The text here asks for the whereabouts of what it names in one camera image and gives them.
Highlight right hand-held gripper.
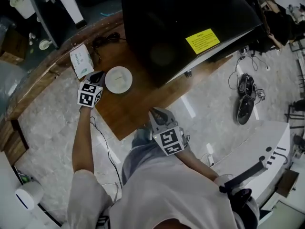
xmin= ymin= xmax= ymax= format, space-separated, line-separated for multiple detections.
xmin=148 ymin=106 xmax=185 ymax=157

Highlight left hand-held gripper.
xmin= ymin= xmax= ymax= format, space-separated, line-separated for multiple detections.
xmin=77 ymin=71 xmax=106 ymax=108

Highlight black fridge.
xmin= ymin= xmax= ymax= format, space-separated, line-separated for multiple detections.
xmin=121 ymin=0 xmax=264 ymax=88

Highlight person's right forearm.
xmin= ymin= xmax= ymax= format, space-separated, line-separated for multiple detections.
xmin=175 ymin=144 xmax=220 ymax=184

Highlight person's left forearm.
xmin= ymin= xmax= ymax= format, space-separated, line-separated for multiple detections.
xmin=71 ymin=105 xmax=96 ymax=174

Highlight person's blue jeans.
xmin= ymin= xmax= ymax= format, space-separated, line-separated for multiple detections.
xmin=130 ymin=127 xmax=153 ymax=150

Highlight white green tissue packet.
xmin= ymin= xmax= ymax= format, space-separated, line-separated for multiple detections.
xmin=69 ymin=43 xmax=95 ymax=79

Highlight white power strip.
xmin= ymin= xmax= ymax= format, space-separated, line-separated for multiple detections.
xmin=205 ymin=143 xmax=215 ymax=167

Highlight person's white shirt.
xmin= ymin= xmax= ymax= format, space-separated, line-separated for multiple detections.
xmin=67 ymin=141 xmax=261 ymax=229

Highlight small white bowl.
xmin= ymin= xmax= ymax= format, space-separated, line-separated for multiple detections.
xmin=38 ymin=39 xmax=53 ymax=51

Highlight cardboard box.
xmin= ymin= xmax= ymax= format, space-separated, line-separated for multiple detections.
xmin=0 ymin=28 xmax=30 ymax=64

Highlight white counter unit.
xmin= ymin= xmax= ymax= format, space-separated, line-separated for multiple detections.
xmin=209 ymin=119 xmax=292 ymax=201

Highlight white table leg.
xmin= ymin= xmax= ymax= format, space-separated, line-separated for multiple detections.
xmin=51 ymin=0 xmax=87 ymax=29

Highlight white bucket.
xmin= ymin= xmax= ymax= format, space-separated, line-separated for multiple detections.
xmin=9 ymin=0 xmax=37 ymax=19

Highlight white cylindrical appliance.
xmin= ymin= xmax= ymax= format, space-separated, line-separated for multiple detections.
xmin=14 ymin=181 xmax=45 ymax=211

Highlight black metal chair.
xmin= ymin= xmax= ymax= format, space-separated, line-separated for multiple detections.
xmin=284 ymin=98 xmax=305 ymax=129

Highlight black coiled cable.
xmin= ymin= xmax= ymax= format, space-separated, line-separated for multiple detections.
xmin=91 ymin=32 xmax=127 ymax=64

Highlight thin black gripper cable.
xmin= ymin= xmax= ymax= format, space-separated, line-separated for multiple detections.
xmin=89 ymin=115 xmax=124 ymax=190

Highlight black chest strap mount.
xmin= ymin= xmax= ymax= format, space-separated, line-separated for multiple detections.
xmin=218 ymin=161 xmax=265 ymax=215

